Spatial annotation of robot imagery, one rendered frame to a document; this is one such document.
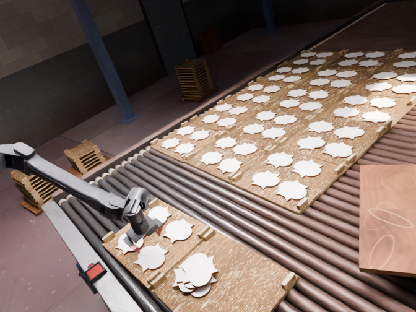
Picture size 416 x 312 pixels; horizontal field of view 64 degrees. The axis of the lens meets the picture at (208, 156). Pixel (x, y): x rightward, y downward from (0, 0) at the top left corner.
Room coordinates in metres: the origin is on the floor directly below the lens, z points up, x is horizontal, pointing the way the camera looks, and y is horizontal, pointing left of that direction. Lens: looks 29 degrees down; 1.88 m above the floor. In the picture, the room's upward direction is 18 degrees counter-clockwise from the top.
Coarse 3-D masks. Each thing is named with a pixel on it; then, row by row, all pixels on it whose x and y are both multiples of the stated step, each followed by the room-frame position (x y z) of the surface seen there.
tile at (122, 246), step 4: (124, 236) 1.20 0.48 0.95; (144, 236) 1.16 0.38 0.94; (120, 240) 1.18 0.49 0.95; (132, 240) 1.15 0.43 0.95; (140, 240) 1.14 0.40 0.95; (120, 244) 1.15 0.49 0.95; (124, 244) 1.15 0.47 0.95; (136, 244) 1.12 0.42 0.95; (140, 244) 1.11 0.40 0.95; (116, 248) 1.14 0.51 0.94; (120, 248) 1.13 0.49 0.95; (124, 248) 1.12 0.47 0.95; (128, 248) 1.11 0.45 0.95; (140, 248) 1.09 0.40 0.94; (124, 252) 1.09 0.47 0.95; (128, 252) 1.10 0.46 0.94; (132, 252) 1.09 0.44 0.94
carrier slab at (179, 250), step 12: (156, 204) 1.38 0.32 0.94; (180, 216) 1.22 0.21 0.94; (192, 228) 1.11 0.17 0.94; (144, 240) 1.14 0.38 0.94; (156, 240) 1.12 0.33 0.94; (168, 240) 1.09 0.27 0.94; (192, 240) 1.04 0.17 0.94; (120, 252) 1.12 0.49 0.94; (180, 252) 1.00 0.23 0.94; (132, 264) 1.02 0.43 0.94; (168, 264) 0.95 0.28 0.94; (144, 276) 0.94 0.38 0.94
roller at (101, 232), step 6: (66, 198) 1.78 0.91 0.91; (72, 198) 1.74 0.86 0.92; (72, 204) 1.69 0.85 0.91; (78, 204) 1.65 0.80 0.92; (78, 210) 1.60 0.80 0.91; (84, 210) 1.57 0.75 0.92; (84, 216) 1.52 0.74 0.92; (90, 216) 1.49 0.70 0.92; (90, 222) 1.44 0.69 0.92; (96, 222) 1.42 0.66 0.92; (96, 228) 1.37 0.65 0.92; (102, 228) 1.35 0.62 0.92; (102, 234) 1.31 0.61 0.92; (150, 294) 0.87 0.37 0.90; (156, 300) 0.84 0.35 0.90; (162, 306) 0.80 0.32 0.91
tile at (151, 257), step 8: (144, 248) 1.08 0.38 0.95; (152, 248) 1.06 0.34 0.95; (160, 248) 1.05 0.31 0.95; (144, 256) 1.03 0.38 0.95; (152, 256) 1.01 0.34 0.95; (160, 256) 1.00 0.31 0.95; (136, 264) 1.01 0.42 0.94; (144, 264) 0.99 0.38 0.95; (152, 264) 0.97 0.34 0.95; (160, 264) 0.96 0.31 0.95; (144, 272) 0.95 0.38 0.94
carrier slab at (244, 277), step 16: (208, 240) 1.01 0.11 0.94; (224, 240) 0.98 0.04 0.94; (208, 256) 0.93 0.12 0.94; (224, 256) 0.90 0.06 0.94; (240, 256) 0.88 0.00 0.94; (256, 256) 0.85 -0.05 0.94; (224, 272) 0.83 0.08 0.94; (240, 272) 0.81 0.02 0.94; (256, 272) 0.79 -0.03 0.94; (272, 272) 0.76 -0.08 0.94; (288, 272) 0.74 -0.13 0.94; (160, 288) 0.85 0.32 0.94; (176, 288) 0.83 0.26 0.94; (224, 288) 0.76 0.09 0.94; (240, 288) 0.74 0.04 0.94; (256, 288) 0.72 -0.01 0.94; (272, 288) 0.70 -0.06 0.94; (288, 288) 0.69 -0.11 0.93; (176, 304) 0.77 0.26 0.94; (192, 304) 0.75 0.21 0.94; (208, 304) 0.73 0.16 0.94; (224, 304) 0.71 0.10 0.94; (240, 304) 0.69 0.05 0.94; (256, 304) 0.67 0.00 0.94; (272, 304) 0.65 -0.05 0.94
